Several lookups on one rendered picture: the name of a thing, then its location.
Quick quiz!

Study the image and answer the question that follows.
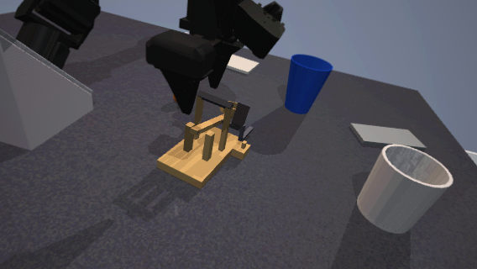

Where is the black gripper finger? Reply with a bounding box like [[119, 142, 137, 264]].
[[208, 41, 245, 89], [154, 66, 213, 115]]

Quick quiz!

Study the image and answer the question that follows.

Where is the blue plastic cup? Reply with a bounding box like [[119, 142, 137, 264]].
[[285, 55, 333, 114]]

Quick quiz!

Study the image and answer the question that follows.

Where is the beige flat square tile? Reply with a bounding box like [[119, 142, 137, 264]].
[[227, 55, 259, 75]]

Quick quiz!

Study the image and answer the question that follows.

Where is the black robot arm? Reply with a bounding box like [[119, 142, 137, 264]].
[[14, 0, 285, 70]]

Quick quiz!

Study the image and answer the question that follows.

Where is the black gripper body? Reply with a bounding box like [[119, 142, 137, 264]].
[[146, 0, 237, 78]]

